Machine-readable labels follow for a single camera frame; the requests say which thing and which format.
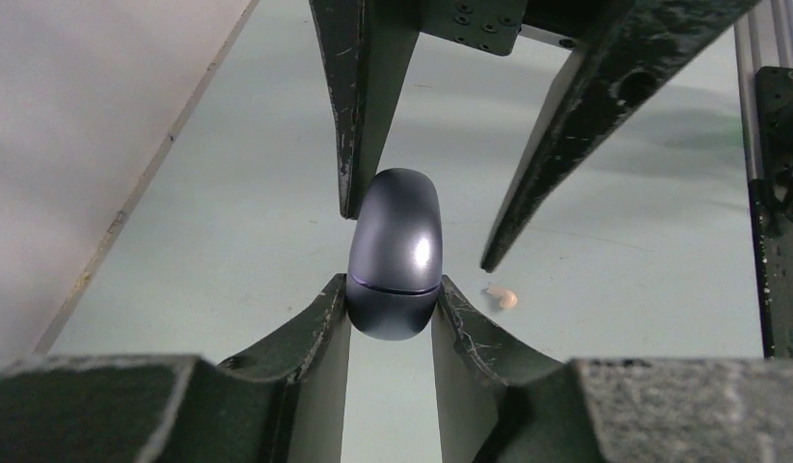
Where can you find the purple earbud charging case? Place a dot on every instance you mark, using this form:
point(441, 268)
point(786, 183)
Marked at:
point(395, 267)

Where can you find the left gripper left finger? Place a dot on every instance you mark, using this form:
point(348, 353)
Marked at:
point(279, 400)

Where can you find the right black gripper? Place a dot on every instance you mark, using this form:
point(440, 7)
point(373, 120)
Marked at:
point(630, 51)

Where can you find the aluminium frame rail front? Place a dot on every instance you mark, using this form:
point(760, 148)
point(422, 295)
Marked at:
point(764, 46)

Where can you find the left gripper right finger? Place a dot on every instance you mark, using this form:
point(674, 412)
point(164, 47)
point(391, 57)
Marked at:
point(499, 400)

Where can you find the beige earbud right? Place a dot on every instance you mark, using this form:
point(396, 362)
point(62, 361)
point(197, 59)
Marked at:
point(504, 299)

